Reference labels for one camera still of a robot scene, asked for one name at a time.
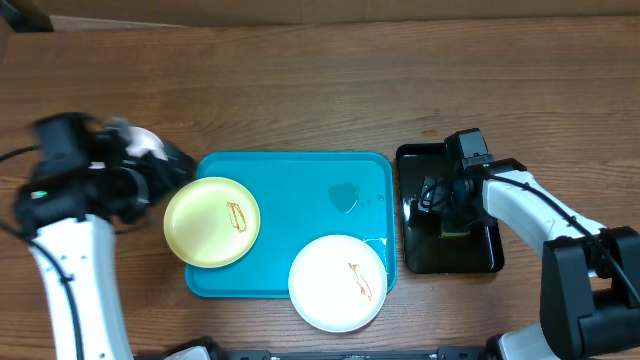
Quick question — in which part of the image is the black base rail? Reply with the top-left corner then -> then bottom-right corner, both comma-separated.
133,337 -> 501,360

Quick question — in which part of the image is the white plate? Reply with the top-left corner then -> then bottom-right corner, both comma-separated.
123,126 -> 168,161
288,235 -> 387,333

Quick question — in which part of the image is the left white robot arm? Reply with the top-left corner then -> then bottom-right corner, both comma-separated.
14,112 -> 196,360

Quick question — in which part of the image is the yellow-green round plate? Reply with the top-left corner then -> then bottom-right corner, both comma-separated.
163,177 -> 261,268

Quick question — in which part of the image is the teal plastic serving tray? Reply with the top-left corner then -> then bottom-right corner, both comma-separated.
185,151 -> 398,299

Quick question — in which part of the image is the black rectangular water tray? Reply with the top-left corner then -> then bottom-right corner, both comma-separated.
396,143 -> 505,274

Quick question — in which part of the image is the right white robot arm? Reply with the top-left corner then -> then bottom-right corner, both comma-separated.
419,129 -> 639,360

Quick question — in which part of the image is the green and yellow sponge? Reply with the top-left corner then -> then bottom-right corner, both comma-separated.
440,220 -> 471,237

